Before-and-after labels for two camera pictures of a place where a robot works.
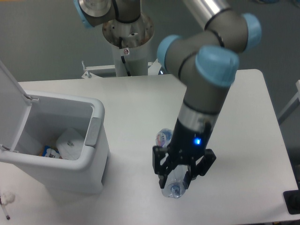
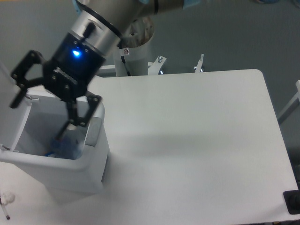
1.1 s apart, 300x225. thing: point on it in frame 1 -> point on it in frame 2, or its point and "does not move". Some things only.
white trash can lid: [15, 106] does not move
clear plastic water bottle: [175, 187] -> [70, 146]
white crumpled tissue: [6, 198] does not move
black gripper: [188, 143] -> [68, 71]
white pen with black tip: [4, 209] does not move
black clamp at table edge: [292, 198] does not move
